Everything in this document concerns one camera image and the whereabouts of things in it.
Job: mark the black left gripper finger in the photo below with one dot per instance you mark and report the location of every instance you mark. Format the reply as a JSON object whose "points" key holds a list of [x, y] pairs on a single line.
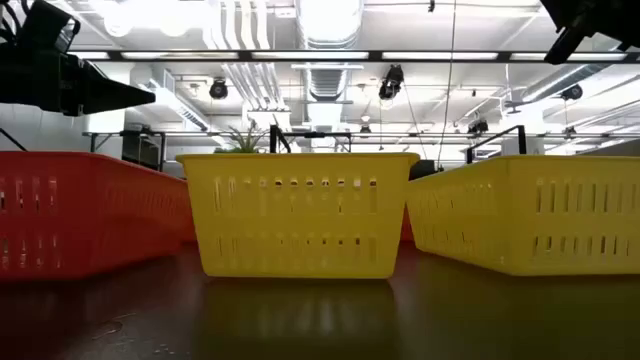
{"points": [[107, 92]]}

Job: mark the dark background cabinet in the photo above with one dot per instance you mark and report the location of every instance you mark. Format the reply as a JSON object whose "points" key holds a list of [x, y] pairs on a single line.
{"points": [[142, 150]]}

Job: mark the wooden shelf with black frame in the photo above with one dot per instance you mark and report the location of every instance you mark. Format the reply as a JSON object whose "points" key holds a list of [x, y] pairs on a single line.
{"points": [[274, 140]]}

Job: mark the white rectangular vent duct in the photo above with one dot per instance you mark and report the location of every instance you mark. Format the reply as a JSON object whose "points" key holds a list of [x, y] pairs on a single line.
{"points": [[175, 105]]}

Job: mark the black overhead light bar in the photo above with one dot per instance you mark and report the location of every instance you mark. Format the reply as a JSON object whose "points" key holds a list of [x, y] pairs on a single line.
{"points": [[375, 56]]}

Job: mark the succulent in patterned white pot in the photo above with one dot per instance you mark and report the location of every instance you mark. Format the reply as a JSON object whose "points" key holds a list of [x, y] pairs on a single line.
{"points": [[245, 144]]}

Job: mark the white ceiling pipe bundle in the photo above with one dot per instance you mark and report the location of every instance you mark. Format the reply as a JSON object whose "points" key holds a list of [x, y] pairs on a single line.
{"points": [[250, 75]]}

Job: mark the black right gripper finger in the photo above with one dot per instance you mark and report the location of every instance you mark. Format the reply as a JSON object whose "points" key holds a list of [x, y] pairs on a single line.
{"points": [[565, 47]]}

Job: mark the yellow slotted plastic basket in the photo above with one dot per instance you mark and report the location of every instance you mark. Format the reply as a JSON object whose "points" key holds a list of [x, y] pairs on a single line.
{"points": [[300, 215], [525, 215]]}

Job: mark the black table mat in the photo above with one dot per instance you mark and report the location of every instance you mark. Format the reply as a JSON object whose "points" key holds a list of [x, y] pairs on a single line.
{"points": [[320, 325]]}

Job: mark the black hanging ceiling lamp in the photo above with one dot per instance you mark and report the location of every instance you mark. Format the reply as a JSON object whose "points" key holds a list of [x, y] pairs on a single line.
{"points": [[218, 90], [478, 126], [391, 85], [572, 92]]}

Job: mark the silver round ceiling duct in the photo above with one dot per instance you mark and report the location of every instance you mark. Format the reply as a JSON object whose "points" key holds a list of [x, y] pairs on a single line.
{"points": [[327, 80]]}

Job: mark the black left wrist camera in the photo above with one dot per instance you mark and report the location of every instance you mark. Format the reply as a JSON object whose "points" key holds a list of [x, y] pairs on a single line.
{"points": [[50, 25]]}

